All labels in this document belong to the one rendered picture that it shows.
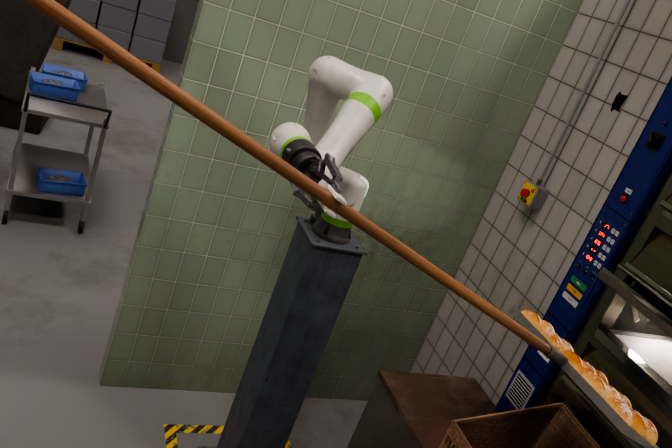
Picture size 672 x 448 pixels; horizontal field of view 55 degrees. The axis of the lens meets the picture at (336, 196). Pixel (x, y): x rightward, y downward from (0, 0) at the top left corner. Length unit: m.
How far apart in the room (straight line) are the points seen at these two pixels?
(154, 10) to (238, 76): 5.99
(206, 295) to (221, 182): 0.57
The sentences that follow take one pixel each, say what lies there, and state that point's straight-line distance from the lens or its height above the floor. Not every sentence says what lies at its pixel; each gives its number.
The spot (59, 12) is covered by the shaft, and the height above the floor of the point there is 1.87.
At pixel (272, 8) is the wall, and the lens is 2.59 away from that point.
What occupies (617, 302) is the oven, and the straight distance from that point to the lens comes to 2.73.
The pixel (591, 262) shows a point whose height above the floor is 1.38.
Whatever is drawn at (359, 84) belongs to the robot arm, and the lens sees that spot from 2.04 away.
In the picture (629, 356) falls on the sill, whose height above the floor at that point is 1.18.
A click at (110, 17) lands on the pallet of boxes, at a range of 8.58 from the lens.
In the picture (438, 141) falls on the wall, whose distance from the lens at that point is 3.03.
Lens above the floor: 2.11
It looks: 19 degrees down
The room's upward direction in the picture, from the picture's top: 21 degrees clockwise
